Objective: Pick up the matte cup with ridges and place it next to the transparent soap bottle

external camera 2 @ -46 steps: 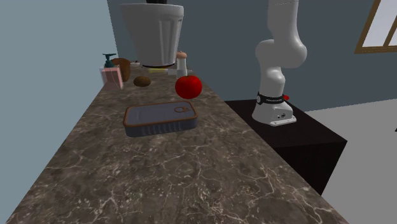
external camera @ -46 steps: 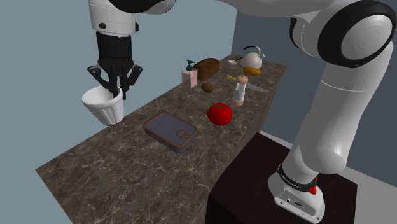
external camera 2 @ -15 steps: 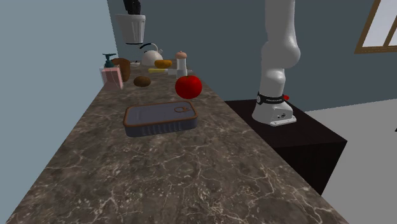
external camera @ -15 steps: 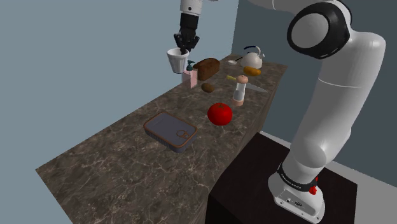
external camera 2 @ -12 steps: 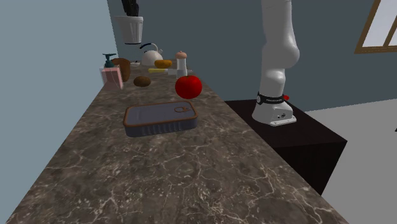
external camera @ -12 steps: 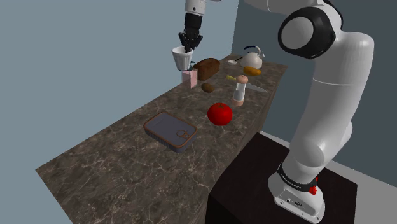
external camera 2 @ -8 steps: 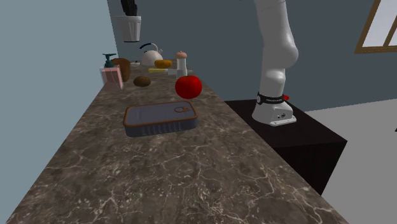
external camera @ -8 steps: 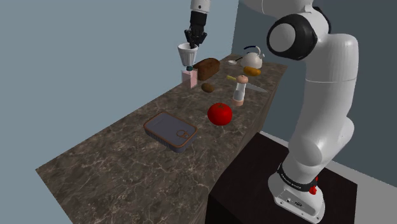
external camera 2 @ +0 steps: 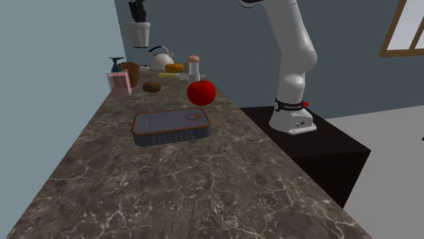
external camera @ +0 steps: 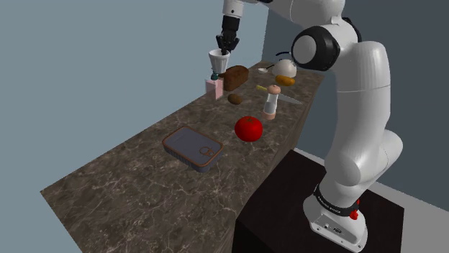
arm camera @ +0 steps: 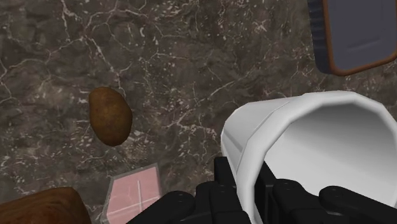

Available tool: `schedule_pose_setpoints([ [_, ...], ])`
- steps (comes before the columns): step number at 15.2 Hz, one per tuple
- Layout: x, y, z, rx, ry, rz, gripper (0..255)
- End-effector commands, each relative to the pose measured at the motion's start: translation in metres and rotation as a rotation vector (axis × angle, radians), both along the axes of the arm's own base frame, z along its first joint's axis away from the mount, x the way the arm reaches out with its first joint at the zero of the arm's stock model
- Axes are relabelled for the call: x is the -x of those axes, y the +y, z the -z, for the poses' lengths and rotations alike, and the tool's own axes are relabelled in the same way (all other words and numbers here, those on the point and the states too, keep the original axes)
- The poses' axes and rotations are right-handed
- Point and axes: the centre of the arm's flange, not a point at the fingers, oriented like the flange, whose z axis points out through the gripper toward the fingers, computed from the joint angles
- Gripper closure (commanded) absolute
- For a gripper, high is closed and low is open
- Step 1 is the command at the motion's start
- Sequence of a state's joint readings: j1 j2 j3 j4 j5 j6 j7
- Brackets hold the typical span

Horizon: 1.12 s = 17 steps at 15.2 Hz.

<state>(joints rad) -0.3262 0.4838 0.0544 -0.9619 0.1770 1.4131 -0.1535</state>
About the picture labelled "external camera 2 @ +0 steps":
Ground red tomato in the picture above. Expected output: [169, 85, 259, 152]
[186, 79, 217, 107]

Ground grey sardine tin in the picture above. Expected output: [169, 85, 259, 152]
[130, 107, 213, 147]

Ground wooden framed window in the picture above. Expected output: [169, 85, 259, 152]
[378, 0, 424, 58]

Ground brown kiwi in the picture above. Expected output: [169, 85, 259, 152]
[142, 81, 162, 94]

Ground brown bread loaf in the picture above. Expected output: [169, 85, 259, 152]
[118, 61, 141, 88]

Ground white kettle black handle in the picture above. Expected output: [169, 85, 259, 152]
[147, 45, 176, 71]

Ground pink soap dispenser teal pump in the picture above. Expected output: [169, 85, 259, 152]
[106, 56, 133, 97]

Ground black robot stand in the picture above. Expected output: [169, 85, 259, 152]
[238, 105, 372, 209]

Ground orange potato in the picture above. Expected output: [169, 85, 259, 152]
[164, 62, 186, 74]

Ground white pepper mill tan top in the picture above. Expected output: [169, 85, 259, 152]
[186, 54, 201, 84]

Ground yellow handled knife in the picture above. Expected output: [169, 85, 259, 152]
[158, 72, 190, 81]

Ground black utensils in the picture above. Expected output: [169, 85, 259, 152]
[128, 0, 147, 24]

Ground white utensil holder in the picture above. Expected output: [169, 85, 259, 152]
[124, 21, 152, 49]

